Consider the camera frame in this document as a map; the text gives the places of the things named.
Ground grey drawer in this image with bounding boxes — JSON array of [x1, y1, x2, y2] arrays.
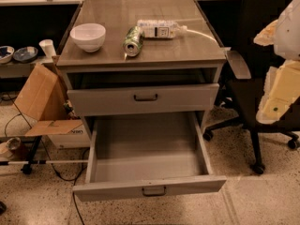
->
[[67, 83, 218, 116], [73, 112, 226, 202]]

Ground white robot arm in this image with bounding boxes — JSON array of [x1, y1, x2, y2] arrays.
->
[[254, 0, 300, 124]]

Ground grey top drawer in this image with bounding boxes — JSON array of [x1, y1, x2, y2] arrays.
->
[[67, 83, 218, 116]]

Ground grey drawer cabinet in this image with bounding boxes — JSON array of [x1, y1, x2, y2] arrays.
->
[[57, 0, 226, 131]]

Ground green soda can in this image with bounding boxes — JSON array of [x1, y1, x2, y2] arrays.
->
[[123, 26, 144, 57]]

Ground clear plastic water bottle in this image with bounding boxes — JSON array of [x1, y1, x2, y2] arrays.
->
[[137, 20, 188, 38]]

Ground open cardboard box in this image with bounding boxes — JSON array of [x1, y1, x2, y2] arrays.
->
[[14, 63, 90, 149]]

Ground white paper cup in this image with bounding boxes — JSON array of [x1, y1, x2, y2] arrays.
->
[[39, 39, 56, 58]]

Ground white rod black stand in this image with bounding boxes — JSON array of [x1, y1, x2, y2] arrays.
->
[[0, 136, 88, 174]]

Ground small round container on floor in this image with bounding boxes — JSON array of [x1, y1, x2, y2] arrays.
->
[[0, 138, 22, 160]]

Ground black office chair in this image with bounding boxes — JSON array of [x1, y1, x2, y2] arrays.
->
[[203, 0, 300, 174]]

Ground blue white bowl left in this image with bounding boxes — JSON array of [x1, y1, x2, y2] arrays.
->
[[0, 46, 15, 64]]

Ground white cable on cabinet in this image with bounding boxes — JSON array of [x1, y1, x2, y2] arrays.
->
[[186, 28, 219, 45]]

